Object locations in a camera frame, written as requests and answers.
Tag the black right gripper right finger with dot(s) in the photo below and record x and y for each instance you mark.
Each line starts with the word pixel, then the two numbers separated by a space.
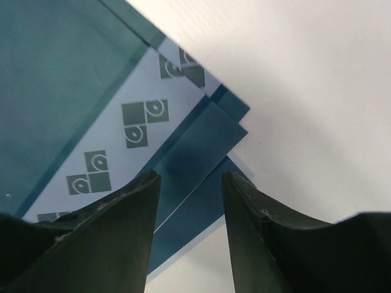
pixel 274 248

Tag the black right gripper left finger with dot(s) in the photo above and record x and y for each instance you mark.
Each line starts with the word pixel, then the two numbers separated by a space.
pixel 102 247

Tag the blue patterned placemat cloth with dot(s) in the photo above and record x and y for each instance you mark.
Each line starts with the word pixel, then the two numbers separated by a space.
pixel 86 106

